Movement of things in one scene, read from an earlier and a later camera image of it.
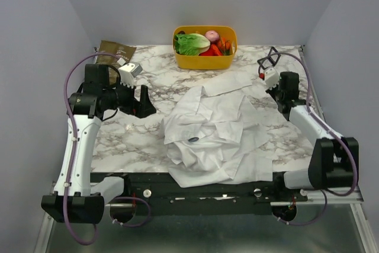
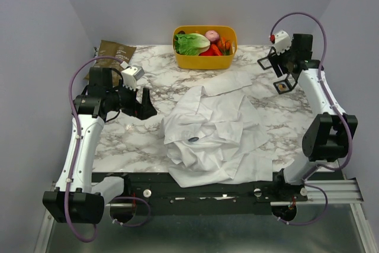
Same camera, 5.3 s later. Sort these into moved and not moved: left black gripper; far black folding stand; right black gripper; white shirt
Moved: right black gripper
Not moved: far black folding stand; left black gripper; white shirt
